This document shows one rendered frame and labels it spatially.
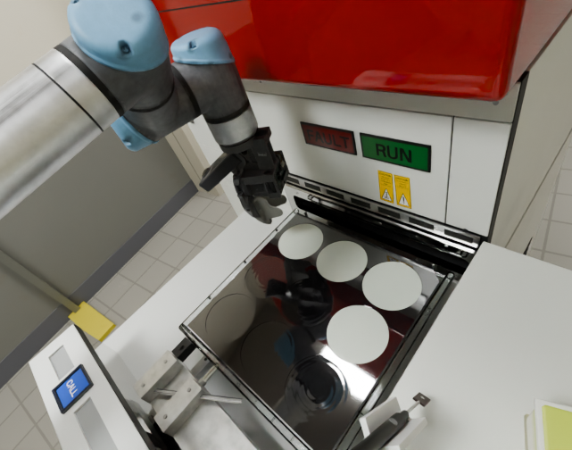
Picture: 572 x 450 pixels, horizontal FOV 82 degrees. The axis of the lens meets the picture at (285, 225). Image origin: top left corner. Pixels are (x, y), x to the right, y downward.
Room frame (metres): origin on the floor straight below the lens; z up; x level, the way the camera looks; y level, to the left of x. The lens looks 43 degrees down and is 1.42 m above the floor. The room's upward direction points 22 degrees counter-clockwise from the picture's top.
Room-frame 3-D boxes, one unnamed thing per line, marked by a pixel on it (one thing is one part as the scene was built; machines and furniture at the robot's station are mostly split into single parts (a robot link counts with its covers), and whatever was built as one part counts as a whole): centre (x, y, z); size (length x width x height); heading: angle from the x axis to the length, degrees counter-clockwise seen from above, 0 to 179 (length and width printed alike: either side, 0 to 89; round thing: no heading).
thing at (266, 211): (0.50, 0.02, 1.01); 0.06 x 0.03 x 0.09; 61
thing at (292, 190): (0.47, -0.15, 0.89); 0.44 x 0.02 x 0.10; 32
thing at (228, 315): (0.34, 0.02, 0.90); 0.34 x 0.34 x 0.01; 32
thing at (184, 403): (0.25, 0.27, 0.89); 0.08 x 0.03 x 0.03; 122
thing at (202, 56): (0.51, 0.02, 1.27); 0.09 x 0.08 x 0.11; 110
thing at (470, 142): (0.63, -0.07, 1.02); 0.81 x 0.03 x 0.40; 32
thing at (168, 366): (0.32, 0.32, 0.89); 0.08 x 0.03 x 0.03; 122
